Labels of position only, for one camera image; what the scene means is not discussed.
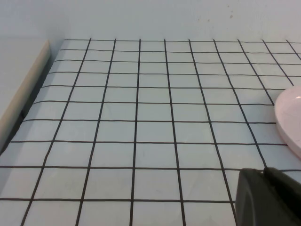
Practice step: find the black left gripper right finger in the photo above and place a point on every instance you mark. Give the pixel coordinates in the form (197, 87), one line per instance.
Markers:
(285, 202)

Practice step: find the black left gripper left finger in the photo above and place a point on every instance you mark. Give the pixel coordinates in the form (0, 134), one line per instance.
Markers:
(251, 200)

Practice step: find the pink round plate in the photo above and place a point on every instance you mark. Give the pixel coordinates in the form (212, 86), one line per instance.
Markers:
(290, 117)

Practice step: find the white black-grid tablecloth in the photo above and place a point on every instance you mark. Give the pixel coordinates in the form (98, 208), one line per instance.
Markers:
(141, 131)

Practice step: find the beige wooden board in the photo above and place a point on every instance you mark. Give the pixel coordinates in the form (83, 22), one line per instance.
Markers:
(22, 94)

